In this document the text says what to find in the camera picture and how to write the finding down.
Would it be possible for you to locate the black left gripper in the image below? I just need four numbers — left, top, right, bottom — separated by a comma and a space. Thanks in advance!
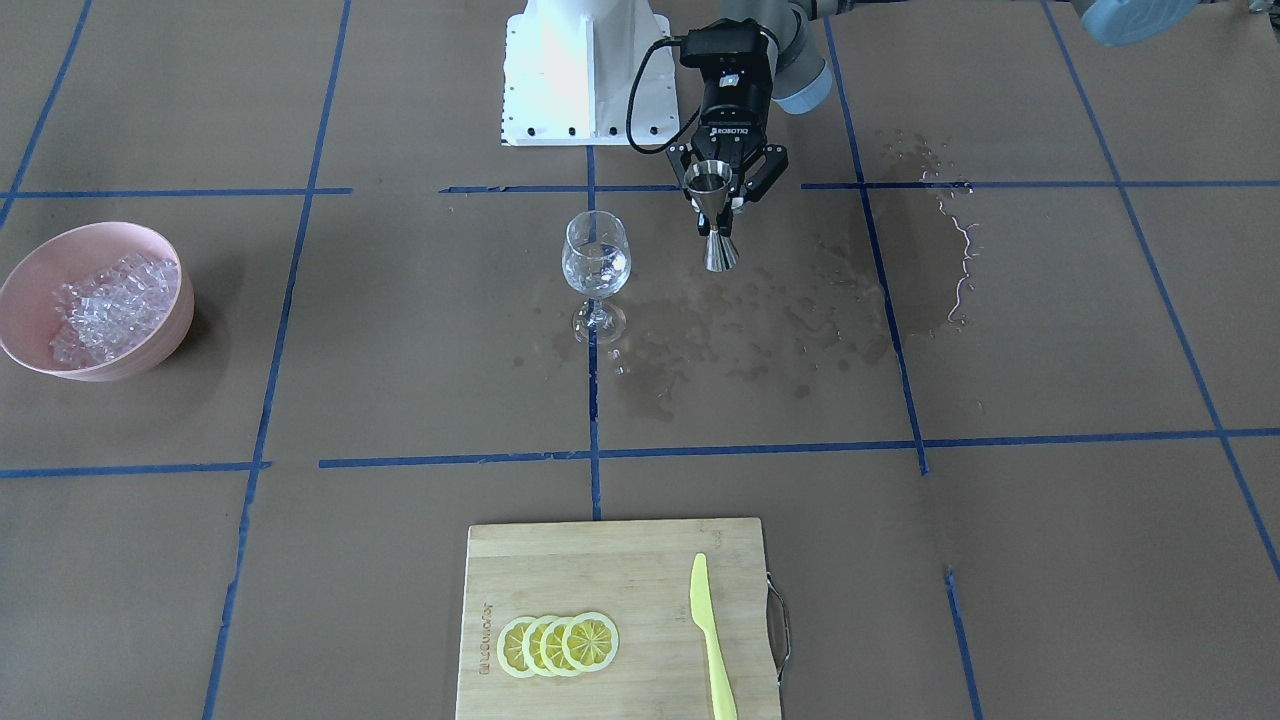
666, 58, 788, 238

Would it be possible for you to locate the steel double jigger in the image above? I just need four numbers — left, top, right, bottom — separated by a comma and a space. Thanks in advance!
684, 160, 739, 272

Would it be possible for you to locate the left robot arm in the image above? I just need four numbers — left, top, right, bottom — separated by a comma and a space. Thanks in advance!
645, 1, 856, 245

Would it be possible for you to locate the clear wine glass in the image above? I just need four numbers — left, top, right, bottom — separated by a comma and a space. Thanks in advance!
561, 210, 632, 345

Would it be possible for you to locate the clear ice cube pile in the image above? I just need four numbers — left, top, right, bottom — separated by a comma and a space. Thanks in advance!
50, 252, 180, 370

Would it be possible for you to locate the bamboo cutting board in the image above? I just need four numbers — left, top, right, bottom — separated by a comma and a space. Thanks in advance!
454, 518, 782, 719

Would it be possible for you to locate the lemon slice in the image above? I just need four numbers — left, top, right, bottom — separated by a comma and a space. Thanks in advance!
561, 611, 620, 673
498, 616, 538, 679
539, 618, 580, 676
521, 615, 559, 676

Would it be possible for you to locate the yellow plastic knife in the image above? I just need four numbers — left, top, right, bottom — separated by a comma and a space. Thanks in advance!
689, 552, 739, 719

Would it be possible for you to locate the pink plastic bowl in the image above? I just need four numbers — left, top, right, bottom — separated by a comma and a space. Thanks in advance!
3, 222, 195, 382

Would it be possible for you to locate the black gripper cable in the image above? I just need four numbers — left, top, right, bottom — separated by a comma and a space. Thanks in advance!
627, 37, 701, 156

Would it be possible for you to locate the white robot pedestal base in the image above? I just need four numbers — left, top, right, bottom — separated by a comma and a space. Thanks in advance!
500, 1, 682, 147

